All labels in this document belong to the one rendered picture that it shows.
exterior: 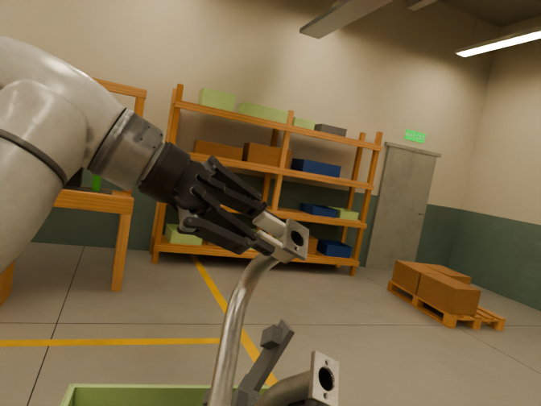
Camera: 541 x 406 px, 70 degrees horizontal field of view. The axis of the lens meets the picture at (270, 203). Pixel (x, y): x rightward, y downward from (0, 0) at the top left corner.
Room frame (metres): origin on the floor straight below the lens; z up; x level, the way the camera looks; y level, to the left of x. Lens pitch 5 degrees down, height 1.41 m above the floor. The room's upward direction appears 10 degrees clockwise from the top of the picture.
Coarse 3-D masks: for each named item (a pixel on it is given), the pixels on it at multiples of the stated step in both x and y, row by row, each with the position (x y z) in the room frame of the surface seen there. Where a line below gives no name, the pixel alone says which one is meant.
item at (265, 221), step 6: (258, 216) 0.56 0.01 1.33; (264, 216) 0.55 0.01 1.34; (270, 216) 0.55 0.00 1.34; (258, 222) 0.56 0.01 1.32; (264, 222) 0.56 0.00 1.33; (270, 222) 0.56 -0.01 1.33; (276, 222) 0.56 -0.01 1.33; (282, 222) 0.56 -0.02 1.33; (264, 228) 0.57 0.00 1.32; (270, 228) 0.57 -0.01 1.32; (276, 228) 0.56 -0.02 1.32; (282, 228) 0.56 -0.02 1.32; (276, 234) 0.57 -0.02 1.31; (282, 234) 0.57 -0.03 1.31
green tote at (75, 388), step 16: (80, 384) 0.66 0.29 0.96; (96, 384) 0.67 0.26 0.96; (112, 384) 0.68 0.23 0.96; (128, 384) 0.69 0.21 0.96; (144, 384) 0.69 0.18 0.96; (160, 384) 0.70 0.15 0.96; (176, 384) 0.71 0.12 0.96; (64, 400) 0.61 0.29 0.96; (80, 400) 0.66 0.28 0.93; (96, 400) 0.66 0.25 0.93; (112, 400) 0.67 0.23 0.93; (128, 400) 0.68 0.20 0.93; (144, 400) 0.69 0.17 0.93; (160, 400) 0.69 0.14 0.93; (176, 400) 0.70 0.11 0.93; (192, 400) 0.71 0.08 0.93
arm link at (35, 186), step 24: (0, 144) 0.36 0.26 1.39; (0, 168) 0.35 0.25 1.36; (24, 168) 0.37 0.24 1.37; (48, 168) 0.39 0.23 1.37; (0, 192) 0.35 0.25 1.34; (24, 192) 0.36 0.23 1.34; (48, 192) 0.39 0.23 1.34; (0, 216) 0.34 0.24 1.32; (24, 216) 0.36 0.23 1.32; (0, 240) 0.34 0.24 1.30; (24, 240) 0.37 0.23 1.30; (0, 264) 0.35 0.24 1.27
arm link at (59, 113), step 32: (0, 64) 0.39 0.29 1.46; (32, 64) 0.40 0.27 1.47; (64, 64) 0.43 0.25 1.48; (0, 96) 0.38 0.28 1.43; (32, 96) 0.39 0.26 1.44; (64, 96) 0.41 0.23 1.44; (96, 96) 0.43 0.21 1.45; (0, 128) 0.37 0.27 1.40; (32, 128) 0.38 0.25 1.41; (64, 128) 0.40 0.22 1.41; (96, 128) 0.43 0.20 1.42; (64, 160) 0.41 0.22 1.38
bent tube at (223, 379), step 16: (288, 224) 0.55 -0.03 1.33; (288, 240) 0.53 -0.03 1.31; (304, 240) 0.56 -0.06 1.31; (256, 256) 0.60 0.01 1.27; (304, 256) 0.54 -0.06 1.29; (256, 272) 0.59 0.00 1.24; (240, 288) 0.59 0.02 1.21; (240, 304) 0.58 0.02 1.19; (224, 320) 0.57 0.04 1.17; (240, 320) 0.56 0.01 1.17; (224, 336) 0.54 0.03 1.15; (240, 336) 0.55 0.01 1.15; (224, 352) 0.52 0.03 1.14; (224, 368) 0.50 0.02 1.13; (224, 384) 0.48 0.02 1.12; (208, 400) 0.48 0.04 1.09; (224, 400) 0.47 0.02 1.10
